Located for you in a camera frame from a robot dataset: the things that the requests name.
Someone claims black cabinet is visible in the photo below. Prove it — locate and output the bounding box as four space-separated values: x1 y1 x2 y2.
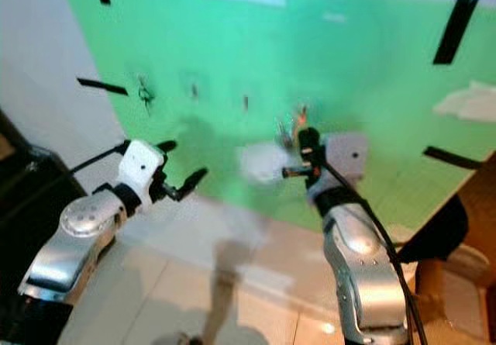
0 111 67 340

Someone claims crumpled white paper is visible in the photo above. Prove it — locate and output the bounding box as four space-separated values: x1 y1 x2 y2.
432 81 496 124

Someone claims brown wooden furniture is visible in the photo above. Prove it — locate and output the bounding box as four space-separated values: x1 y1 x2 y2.
395 150 496 345

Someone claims long black tape strip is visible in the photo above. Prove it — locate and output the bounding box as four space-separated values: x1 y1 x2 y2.
432 0 491 66

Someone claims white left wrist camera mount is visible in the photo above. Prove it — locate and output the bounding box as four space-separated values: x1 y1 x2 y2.
119 139 168 203

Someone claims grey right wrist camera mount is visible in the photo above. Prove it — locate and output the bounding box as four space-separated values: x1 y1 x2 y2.
324 132 370 181

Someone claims dark metal key ring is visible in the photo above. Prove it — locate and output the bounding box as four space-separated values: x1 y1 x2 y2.
137 86 154 116

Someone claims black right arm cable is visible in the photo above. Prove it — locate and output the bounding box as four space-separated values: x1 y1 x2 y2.
322 159 429 345

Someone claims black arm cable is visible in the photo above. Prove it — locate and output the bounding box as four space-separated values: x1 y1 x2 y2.
322 159 429 345
0 145 129 233

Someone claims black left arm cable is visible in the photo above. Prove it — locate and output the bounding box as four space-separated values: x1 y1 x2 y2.
0 145 129 233

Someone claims green wall backdrop sheet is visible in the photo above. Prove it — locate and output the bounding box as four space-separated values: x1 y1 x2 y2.
56 0 496 233

